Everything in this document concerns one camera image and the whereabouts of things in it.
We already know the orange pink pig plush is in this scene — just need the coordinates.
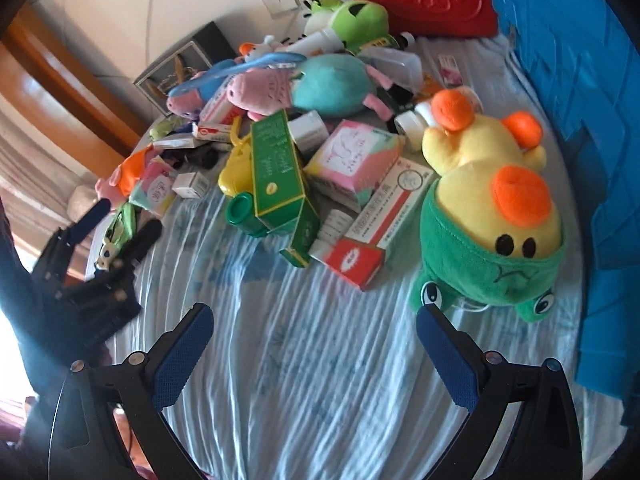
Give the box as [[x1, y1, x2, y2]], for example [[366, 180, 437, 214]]
[[94, 144, 160, 210]]

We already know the pastel tissue pack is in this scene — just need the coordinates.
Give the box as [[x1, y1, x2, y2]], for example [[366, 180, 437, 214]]
[[129, 156, 177, 218]]

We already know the small white medicine box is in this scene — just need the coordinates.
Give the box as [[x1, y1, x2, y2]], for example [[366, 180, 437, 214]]
[[171, 171, 210, 198]]

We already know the green round jar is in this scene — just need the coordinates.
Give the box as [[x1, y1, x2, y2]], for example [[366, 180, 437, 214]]
[[224, 192, 268, 238]]

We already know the yellow plastic toy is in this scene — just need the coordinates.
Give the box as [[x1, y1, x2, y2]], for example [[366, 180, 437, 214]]
[[218, 116, 254, 197]]

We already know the green carton box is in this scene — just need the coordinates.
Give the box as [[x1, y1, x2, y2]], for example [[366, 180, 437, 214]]
[[250, 110, 320, 268]]

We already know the red white toothpaste box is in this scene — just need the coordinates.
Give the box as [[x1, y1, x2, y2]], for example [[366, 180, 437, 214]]
[[192, 76, 245, 142]]

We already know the purple pig plush blue body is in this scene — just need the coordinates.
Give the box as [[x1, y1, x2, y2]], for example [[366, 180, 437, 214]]
[[166, 52, 306, 120]]

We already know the duck plush in frog suit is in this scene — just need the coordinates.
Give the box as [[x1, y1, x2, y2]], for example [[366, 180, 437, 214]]
[[409, 89, 565, 323]]

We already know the black gift box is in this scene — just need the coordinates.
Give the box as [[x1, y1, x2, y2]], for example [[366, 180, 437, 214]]
[[134, 22, 236, 114]]

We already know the red white medicine box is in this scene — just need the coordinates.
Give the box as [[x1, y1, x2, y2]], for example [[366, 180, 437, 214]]
[[326, 157, 435, 290]]

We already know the pink patterned tissue pack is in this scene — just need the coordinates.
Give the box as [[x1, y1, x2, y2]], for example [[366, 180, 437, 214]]
[[304, 120, 404, 212]]

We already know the teal plush toy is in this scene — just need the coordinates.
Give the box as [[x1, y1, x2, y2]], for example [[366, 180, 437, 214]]
[[290, 53, 394, 122]]

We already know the white pill bottle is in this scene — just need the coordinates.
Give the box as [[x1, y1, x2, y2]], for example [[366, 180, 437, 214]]
[[392, 86, 484, 154]]

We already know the green frog plush toy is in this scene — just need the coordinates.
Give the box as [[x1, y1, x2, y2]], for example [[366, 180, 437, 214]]
[[303, 0, 390, 50]]

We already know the blue plastic storage crate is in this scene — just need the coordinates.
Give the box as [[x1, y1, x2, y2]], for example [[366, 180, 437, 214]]
[[492, 0, 639, 427]]

